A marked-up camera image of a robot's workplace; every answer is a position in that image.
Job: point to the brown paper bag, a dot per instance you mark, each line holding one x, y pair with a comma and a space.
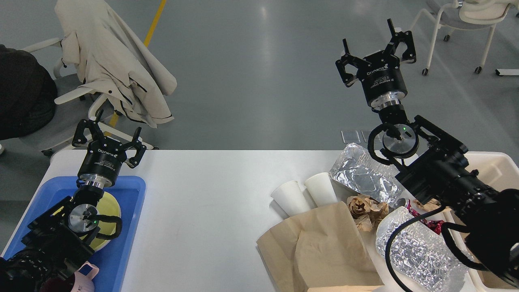
318, 249

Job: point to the pink mug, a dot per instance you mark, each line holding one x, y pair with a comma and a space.
78, 282

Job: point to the white chair background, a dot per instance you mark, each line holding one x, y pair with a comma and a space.
464, 15

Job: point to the pale green plate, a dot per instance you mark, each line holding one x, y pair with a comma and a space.
97, 244

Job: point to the crumpled foil bag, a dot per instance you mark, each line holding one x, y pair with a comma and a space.
419, 257
357, 170

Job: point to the white waste bin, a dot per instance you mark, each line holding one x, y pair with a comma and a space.
500, 172

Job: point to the beige coat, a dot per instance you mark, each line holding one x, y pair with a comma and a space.
110, 59

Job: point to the left white paper cup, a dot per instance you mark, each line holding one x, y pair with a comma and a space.
290, 198

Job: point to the crumpled brown paper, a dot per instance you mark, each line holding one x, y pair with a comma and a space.
366, 212

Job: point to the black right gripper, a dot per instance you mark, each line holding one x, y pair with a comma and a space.
383, 79

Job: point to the person in dark clothes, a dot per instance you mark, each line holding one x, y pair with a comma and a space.
27, 94

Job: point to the yellow plastic plate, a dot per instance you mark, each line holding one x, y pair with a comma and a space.
108, 205

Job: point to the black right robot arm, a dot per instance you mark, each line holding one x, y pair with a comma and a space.
432, 164

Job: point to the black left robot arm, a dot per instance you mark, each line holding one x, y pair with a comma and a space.
58, 242

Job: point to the right white paper cup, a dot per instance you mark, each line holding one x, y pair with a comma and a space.
321, 190

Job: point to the white paper cup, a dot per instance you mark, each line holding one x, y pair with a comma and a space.
321, 190
290, 198

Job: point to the white office chair left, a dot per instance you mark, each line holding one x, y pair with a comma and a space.
74, 103

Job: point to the red snack wrapper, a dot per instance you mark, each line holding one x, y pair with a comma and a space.
433, 204

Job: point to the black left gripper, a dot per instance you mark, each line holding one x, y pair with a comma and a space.
102, 162

